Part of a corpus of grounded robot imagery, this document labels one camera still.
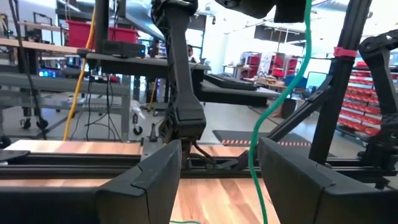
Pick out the person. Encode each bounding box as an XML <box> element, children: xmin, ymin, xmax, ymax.
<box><xmin>185</xmin><ymin>44</ymin><xmax>197</xmax><ymax>63</ymax></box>

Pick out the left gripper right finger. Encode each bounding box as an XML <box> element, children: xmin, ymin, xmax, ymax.
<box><xmin>258</xmin><ymin>138</ymin><xmax>398</xmax><ymax>224</ymax></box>

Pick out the grey metal workbench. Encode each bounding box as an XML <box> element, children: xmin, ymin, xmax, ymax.
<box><xmin>0</xmin><ymin>73</ymin><xmax>132</xmax><ymax>142</ymax></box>

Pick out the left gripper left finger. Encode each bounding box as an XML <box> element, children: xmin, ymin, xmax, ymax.
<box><xmin>0</xmin><ymin>139</ymin><xmax>183</xmax><ymax>224</ymax></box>

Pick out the black computer tower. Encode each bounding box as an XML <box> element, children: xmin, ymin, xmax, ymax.
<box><xmin>37</xmin><ymin>67</ymin><xmax>68</xmax><ymax>80</ymax></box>

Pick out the red plastic crate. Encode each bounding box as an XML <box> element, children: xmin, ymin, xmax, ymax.
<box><xmin>67</xmin><ymin>20</ymin><xmax>140</xmax><ymax>49</ymax></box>

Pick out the black desk device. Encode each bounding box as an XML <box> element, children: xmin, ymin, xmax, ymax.
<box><xmin>101</xmin><ymin>39</ymin><xmax>147</xmax><ymax>59</ymax></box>

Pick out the wooden distant workbench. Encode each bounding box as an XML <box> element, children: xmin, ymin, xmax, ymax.
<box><xmin>0</xmin><ymin>37</ymin><xmax>80</xmax><ymax>56</ymax></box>

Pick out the black side workbench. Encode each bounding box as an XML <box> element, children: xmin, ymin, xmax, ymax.
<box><xmin>76</xmin><ymin>48</ymin><xmax>282</xmax><ymax>142</ymax></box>

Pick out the black hazard-striped floor mat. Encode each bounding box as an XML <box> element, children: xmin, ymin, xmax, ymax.
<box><xmin>213</xmin><ymin>129</ymin><xmax>312</xmax><ymax>149</ymax></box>

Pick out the green cord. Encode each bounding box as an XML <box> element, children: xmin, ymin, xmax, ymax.
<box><xmin>169</xmin><ymin>0</ymin><xmax>313</xmax><ymax>224</ymax></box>

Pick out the red bin wall shelf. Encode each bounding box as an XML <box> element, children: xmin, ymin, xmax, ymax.
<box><xmin>337</xmin><ymin>60</ymin><xmax>398</xmax><ymax>137</ymax></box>

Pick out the red bin cart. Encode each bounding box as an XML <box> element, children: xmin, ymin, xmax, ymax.
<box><xmin>241</xmin><ymin>51</ymin><xmax>300</xmax><ymax>78</ymax></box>

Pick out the thin black pole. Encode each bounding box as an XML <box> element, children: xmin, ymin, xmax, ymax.
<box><xmin>8</xmin><ymin>0</ymin><xmax>49</xmax><ymax>141</ymax></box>

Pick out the yellow floor cable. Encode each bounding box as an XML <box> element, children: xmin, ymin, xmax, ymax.
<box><xmin>63</xmin><ymin>9</ymin><xmax>97</xmax><ymax>141</ymax></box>

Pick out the red cable tie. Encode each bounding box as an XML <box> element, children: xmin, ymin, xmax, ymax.
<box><xmin>333</xmin><ymin>46</ymin><xmax>358</xmax><ymax>58</ymax></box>

